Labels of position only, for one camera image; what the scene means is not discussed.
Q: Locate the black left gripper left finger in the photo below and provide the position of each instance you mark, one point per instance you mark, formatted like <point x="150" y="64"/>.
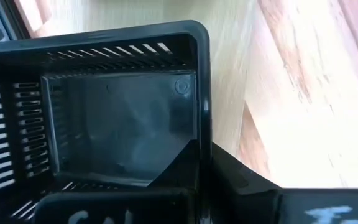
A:
<point x="172" y="174"/>

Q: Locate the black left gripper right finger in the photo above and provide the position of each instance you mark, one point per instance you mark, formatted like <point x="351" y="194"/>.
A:
<point x="259" y="202"/>

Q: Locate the black plastic slotted basket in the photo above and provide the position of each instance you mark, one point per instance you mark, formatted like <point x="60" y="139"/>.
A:
<point x="120" y="124"/>

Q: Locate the black metal table frame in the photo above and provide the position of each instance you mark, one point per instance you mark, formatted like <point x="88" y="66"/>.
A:
<point x="11" y="18"/>

